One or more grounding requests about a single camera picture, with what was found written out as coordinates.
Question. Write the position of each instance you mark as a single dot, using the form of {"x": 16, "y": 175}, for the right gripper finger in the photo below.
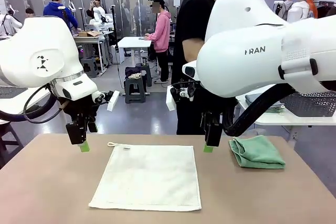
{"x": 212, "y": 134}
{"x": 204, "y": 120}

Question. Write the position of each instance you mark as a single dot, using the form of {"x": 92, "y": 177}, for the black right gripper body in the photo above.
{"x": 215, "y": 111}

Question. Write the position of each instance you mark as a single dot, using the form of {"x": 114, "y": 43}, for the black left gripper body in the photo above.
{"x": 78, "y": 111}

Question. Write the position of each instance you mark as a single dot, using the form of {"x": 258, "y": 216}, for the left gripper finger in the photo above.
{"x": 77, "y": 134}
{"x": 92, "y": 127}

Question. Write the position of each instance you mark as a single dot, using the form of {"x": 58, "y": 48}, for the green terry towel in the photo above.
{"x": 257, "y": 153}

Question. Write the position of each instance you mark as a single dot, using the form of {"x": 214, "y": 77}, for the white towel with loop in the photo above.
{"x": 149, "y": 179}

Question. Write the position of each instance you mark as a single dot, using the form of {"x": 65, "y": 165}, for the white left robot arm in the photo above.
{"x": 39, "y": 51}

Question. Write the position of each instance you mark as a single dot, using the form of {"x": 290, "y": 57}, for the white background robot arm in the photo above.
{"x": 101, "y": 20}

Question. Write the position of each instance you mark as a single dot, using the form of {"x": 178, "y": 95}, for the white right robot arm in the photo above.
{"x": 249, "y": 64}

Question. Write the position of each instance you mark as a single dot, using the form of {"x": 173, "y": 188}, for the stack of folded towels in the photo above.
{"x": 275, "y": 109}

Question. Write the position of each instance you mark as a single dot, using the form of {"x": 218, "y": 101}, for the dark grey lattice basket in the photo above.
{"x": 315, "y": 103}

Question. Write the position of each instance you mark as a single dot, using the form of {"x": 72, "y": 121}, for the grey plastic stool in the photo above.
{"x": 145, "y": 73}
{"x": 90, "y": 66}

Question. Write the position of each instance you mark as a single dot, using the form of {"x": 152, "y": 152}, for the grey stool with clothes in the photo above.
{"x": 135, "y": 87}

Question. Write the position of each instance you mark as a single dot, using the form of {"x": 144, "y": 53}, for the pile of clothes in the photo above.
{"x": 132, "y": 72}

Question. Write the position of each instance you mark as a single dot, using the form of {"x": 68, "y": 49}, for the grey workbench with box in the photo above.
{"x": 102, "y": 45}

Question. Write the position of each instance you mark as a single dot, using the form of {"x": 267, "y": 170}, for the open cardboard box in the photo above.
{"x": 88, "y": 34}

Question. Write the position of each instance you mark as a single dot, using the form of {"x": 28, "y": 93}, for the thin black stand pole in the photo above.
{"x": 114, "y": 30}

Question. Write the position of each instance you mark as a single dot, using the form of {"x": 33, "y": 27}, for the small white background table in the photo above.
{"x": 135, "y": 41}

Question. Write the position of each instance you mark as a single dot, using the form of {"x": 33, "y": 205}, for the person in black t-shirt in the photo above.
{"x": 191, "y": 19}

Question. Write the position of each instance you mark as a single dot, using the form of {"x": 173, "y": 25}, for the person in pink hoodie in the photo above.
{"x": 161, "y": 32}

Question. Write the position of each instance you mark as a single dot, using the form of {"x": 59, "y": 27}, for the black tripod pole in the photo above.
{"x": 64, "y": 15}

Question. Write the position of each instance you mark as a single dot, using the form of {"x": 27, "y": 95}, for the person in blue hoodie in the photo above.
{"x": 55, "y": 9}

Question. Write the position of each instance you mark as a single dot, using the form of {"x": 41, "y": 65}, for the person in black top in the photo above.
{"x": 96, "y": 3}

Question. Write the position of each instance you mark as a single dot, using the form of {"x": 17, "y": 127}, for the seated person in grey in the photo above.
{"x": 29, "y": 12}

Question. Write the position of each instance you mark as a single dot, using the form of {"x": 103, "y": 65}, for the white robot with hanger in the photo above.
{"x": 10, "y": 23}

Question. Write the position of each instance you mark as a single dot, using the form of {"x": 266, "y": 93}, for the mannequin in white top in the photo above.
{"x": 298, "y": 11}

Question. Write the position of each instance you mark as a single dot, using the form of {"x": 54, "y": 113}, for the mannequin in orange shirt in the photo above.
{"x": 313, "y": 6}

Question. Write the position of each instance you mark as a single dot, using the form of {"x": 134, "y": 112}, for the rack of dark clothes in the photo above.
{"x": 328, "y": 10}

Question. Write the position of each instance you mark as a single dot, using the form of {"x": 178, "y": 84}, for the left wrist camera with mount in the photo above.
{"x": 113, "y": 100}

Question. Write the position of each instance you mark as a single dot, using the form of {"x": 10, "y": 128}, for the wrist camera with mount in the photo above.
{"x": 113, "y": 100}
{"x": 170, "y": 98}

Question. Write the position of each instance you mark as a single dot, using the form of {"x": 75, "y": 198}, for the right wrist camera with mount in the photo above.
{"x": 170, "y": 98}

